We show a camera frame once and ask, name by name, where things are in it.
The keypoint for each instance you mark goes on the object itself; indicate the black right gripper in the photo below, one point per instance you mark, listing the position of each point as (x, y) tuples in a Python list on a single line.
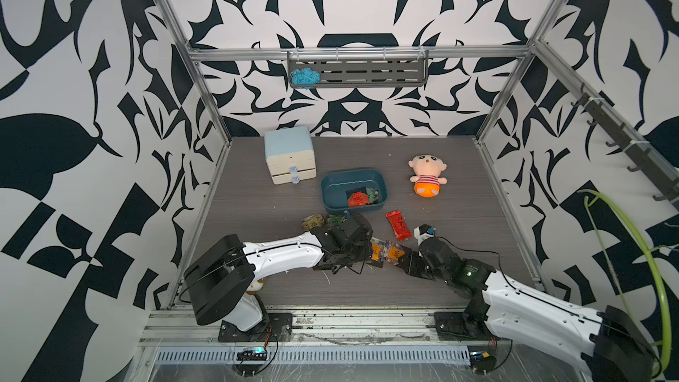
[(406, 261)]

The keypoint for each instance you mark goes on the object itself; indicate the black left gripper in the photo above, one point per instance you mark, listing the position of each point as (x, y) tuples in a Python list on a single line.
[(365, 250)]

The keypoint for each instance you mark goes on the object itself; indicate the orange label tea bag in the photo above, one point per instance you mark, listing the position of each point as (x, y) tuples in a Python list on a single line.
[(385, 253)]

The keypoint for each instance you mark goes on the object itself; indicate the red long tea sachet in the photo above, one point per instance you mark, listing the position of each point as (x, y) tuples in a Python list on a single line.
[(398, 225)]

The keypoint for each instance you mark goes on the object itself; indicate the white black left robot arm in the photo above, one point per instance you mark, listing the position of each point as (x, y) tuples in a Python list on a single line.
[(221, 284)]

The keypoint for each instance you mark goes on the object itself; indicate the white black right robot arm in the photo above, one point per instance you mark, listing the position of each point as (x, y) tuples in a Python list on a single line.
[(603, 345)]

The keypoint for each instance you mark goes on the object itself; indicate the green label tea bag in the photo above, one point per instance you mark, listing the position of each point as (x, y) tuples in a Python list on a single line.
[(335, 219)]

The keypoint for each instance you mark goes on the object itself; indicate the yellow label tea bag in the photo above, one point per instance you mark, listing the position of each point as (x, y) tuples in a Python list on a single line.
[(313, 221)]

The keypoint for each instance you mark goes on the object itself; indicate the teal plastic storage box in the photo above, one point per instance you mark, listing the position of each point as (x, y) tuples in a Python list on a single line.
[(336, 188)]

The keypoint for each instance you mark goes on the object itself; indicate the plush doll orange pants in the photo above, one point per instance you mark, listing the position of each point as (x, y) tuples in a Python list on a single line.
[(427, 179)]

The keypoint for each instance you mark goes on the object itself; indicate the small blue cream drawer cabinet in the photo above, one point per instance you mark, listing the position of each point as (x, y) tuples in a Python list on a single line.
[(290, 156)]

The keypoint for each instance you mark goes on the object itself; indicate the blue crumpled item on shelf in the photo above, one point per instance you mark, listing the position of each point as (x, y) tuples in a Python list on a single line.
[(305, 78)]

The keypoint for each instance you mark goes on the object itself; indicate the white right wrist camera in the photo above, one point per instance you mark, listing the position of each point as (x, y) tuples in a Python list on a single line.
[(423, 233)]

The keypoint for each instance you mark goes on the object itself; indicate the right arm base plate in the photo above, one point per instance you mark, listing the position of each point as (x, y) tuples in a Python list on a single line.
[(452, 326)]

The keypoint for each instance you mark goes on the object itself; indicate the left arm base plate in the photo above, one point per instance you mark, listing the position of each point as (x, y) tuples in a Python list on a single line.
[(277, 325)]

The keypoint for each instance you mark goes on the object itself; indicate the grey perforated wall shelf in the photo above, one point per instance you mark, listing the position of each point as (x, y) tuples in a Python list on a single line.
[(381, 69)]

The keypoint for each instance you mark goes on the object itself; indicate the black wall hook rail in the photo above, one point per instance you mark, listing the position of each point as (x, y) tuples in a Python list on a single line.
[(624, 138)]

